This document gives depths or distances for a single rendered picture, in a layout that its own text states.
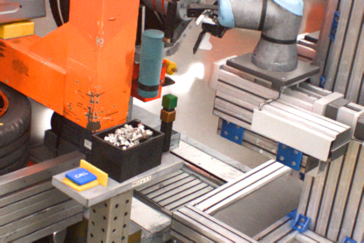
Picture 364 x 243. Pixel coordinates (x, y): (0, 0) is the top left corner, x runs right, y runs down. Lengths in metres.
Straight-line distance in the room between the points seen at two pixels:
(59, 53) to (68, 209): 0.55
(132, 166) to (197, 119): 1.63
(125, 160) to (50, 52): 0.52
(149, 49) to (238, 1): 0.61
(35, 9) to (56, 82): 0.38
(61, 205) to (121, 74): 0.52
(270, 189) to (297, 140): 0.74
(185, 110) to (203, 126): 0.20
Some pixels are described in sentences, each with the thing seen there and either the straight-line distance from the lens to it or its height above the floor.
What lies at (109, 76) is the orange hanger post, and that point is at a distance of 2.33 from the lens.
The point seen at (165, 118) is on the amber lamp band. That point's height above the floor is 0.59.
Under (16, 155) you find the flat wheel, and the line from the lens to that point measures 2.50.
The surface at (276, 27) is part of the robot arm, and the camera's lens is 2.24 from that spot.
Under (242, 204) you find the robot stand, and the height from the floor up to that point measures 0.21.
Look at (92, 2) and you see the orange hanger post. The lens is 2.26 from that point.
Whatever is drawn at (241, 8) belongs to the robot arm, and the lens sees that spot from 2.22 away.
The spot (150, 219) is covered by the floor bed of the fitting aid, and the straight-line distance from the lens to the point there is 2.77.
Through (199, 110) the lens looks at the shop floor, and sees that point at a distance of 3.98.
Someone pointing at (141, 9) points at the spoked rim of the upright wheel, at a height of 0.76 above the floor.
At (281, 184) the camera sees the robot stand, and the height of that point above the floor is 0.21.
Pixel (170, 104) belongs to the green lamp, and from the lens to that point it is 2.36.
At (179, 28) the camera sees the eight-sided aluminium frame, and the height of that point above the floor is 0.68.
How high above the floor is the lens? 1.56
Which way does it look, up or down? 23 degrees down
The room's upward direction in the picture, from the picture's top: 7 degrees clockwise
